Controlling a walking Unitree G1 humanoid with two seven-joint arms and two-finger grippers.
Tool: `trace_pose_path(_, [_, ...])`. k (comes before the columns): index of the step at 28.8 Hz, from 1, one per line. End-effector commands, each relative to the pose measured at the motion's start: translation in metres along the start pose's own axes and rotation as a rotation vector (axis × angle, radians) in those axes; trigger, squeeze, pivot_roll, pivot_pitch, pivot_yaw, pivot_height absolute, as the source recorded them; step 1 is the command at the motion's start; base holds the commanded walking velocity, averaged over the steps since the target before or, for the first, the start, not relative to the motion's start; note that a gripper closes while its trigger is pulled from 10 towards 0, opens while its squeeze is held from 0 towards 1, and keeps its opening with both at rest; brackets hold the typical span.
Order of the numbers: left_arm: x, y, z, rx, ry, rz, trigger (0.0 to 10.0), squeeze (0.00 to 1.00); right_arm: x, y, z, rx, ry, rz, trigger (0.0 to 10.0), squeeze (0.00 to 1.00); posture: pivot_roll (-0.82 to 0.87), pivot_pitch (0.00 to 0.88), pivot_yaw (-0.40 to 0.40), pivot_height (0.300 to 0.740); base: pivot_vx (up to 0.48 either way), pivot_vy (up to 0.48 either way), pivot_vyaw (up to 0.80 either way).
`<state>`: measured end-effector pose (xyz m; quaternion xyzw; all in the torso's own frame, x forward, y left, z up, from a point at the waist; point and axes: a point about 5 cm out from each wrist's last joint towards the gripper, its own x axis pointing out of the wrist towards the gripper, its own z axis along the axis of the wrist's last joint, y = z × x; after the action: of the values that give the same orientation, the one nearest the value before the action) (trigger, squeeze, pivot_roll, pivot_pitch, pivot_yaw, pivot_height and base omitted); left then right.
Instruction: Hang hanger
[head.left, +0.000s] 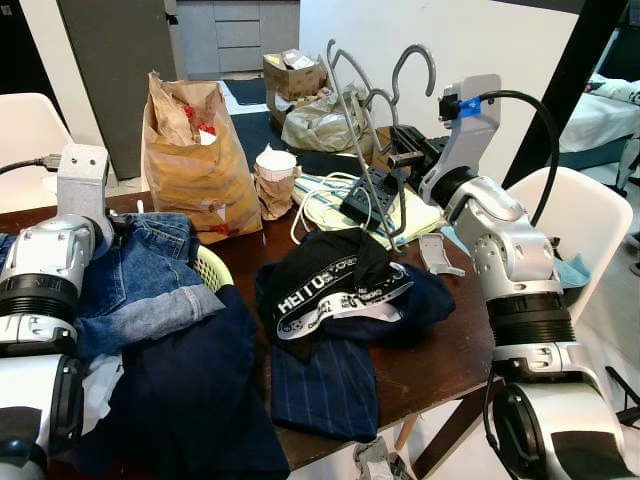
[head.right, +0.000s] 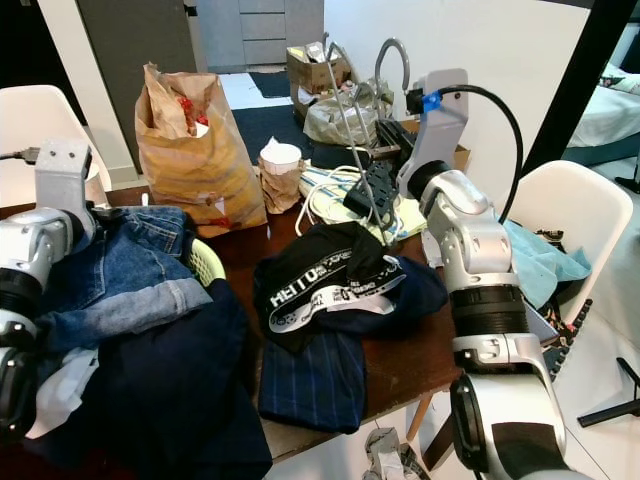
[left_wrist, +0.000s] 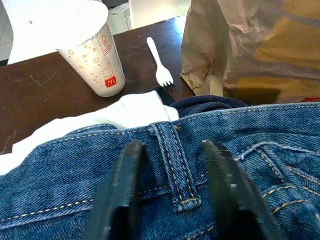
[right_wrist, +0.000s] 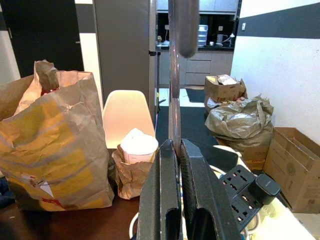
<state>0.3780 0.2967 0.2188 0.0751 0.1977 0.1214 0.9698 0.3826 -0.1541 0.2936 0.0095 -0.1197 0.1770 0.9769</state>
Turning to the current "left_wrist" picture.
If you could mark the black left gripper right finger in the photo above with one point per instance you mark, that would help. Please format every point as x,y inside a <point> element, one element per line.
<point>232,200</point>

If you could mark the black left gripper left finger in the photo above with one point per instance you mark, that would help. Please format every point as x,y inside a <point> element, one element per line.
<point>120,200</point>

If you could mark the dark blue jeans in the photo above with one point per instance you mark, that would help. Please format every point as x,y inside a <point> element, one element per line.
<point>62,187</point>

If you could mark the white cloth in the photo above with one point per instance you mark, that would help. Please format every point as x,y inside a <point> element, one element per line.
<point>125,110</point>

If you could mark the white printed paper cup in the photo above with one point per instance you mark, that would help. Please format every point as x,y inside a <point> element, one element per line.
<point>100,70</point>

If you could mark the white plastic fork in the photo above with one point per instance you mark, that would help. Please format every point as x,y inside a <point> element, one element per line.
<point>161,72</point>

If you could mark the brown paper bag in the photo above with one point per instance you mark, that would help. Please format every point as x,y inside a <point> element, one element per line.
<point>250,50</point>

